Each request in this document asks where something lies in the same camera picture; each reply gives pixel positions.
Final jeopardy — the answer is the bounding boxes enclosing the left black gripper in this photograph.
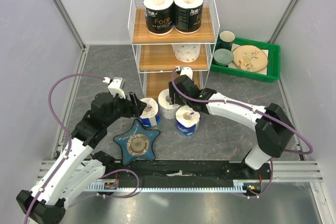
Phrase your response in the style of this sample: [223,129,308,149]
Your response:
[104,91,146,126]

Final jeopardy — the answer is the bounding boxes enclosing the blue paper roll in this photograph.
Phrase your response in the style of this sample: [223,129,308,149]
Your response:
[139,98,160,128]
[175,105,201,136]

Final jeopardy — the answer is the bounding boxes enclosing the white floral paper roll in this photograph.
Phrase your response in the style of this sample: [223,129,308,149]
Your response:
[172,44,201,62]
[158,89,181,120]

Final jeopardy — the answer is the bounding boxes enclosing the black paper roll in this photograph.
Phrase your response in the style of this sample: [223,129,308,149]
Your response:
[174,0,204,34]
[143,0,174,36]

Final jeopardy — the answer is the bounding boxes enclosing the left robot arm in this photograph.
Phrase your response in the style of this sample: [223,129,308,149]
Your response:
[16,92,147,223]

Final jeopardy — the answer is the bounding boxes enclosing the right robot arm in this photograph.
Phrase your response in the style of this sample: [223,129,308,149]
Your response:
[169,74,293,179]

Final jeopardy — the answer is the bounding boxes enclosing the blue star-shaped dish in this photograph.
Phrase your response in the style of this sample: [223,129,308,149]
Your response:
[113,119,161,165]

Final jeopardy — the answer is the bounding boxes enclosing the green ceramic bowl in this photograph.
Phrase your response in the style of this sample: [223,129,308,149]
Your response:
[213,48,234,66]

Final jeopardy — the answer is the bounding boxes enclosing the dark green cup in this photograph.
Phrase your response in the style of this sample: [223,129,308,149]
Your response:
[219,31,235,51]

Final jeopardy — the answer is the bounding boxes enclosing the bird pattern ceramic plate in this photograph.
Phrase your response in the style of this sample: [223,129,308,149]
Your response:
[232,45,269,72]

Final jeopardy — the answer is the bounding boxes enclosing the green plastic tray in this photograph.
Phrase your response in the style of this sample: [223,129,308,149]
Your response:
[210,37,281,83]

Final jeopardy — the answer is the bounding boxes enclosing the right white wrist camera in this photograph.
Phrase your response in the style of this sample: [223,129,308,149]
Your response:
[174,66,193,79]

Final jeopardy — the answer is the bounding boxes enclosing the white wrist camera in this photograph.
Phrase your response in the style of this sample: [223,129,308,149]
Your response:
[103,77,126,99]
[174,66,193,79]

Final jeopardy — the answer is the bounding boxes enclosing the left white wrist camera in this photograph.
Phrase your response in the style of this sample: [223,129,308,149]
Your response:
[103,77,126,99]

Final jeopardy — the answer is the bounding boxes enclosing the white wire three-tier shelf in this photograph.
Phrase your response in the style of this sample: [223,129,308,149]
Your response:
[128,0,220,99]

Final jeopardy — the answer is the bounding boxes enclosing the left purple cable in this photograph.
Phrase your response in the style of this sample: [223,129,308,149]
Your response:
[23,73,140,224]

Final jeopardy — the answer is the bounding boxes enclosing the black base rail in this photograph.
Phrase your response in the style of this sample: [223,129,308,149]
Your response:
[107,160,271,187]

